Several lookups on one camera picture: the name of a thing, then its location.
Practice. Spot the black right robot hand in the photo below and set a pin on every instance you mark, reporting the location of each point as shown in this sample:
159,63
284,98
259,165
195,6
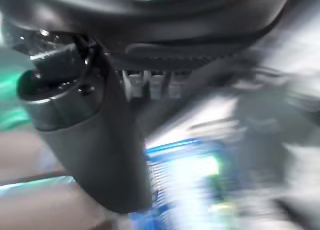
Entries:
105,129

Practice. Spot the blue plastic basket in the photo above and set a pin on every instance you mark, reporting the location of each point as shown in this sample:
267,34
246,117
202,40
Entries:
185,175

